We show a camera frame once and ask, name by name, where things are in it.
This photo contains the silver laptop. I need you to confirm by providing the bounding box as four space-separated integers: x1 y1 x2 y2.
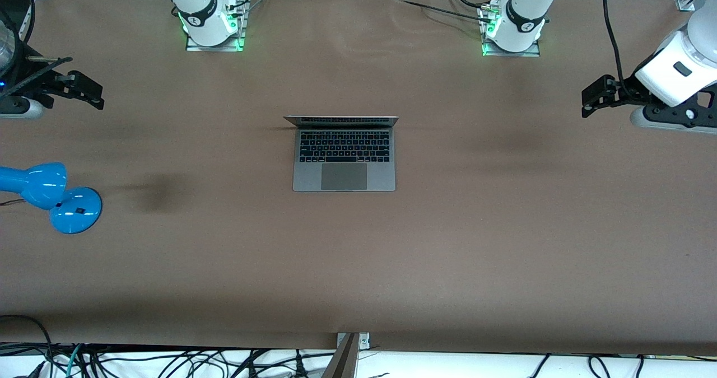
283 115 399 193

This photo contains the blue desk lamp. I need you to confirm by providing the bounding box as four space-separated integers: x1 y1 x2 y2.
0 162 103 235

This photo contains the brown paper table cover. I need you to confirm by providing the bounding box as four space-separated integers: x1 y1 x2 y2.
0 0 717 357

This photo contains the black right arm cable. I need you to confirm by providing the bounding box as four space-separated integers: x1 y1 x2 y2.
0 0 73 96

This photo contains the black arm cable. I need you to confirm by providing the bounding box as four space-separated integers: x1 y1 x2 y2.
0 0 73 96
603 0 636 96

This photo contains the black right camera mount bracket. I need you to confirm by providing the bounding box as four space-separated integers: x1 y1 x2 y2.
0 81 57 110

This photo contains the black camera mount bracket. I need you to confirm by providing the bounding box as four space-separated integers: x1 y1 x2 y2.
0 81 57 110
644 83 717 129

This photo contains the aluminium frame rail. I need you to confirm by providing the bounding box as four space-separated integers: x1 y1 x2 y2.
18 0 35 41

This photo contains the black left camera mount bracket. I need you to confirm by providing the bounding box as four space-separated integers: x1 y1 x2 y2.
644 83 717 129

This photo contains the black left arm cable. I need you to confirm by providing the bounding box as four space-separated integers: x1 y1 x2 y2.
603 0 636 96

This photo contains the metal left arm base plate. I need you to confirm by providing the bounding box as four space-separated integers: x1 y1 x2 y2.
481 6 541 58

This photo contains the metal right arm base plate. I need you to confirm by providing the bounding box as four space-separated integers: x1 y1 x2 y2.
185 3 247 53

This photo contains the long black base cable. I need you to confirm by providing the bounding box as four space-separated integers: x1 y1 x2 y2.
392 0 493 25

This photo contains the black looped floor cable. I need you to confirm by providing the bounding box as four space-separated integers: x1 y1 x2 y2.
0 314 54 378

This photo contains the teal floor cable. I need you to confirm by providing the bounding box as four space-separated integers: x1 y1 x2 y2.
66 343 85 378

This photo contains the metal corner bracket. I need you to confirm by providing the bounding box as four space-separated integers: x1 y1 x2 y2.
336 332 370 351

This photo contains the grey diagonal post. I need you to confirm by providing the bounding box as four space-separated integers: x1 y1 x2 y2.
321 333 360 378

